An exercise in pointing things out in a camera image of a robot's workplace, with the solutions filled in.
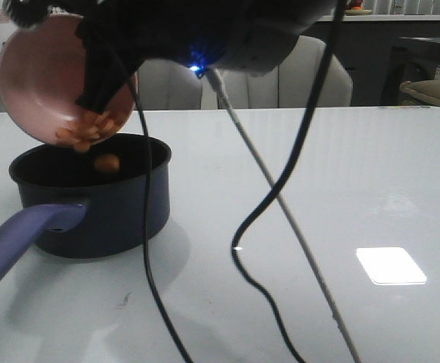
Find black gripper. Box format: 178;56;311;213
2;1;336;113

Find orange ham slices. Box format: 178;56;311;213
55;111;124;174

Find pink bowl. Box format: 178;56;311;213
0;14;134;147

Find left beige chair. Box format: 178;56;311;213
137;59;203;110

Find beige chair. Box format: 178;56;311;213
137;59;203;110
221;36;353;109

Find right beige chair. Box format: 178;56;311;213
221;36;353;109

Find fruit plate on counter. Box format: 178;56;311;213
344;0;373;16

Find grey counter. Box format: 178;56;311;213
310;14;440;107

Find dark washing machine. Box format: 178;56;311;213
380;37;440;106

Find thin black cable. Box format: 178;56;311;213
102;37;193;363

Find dark blue saucepan purple handle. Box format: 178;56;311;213
0;133;172;280

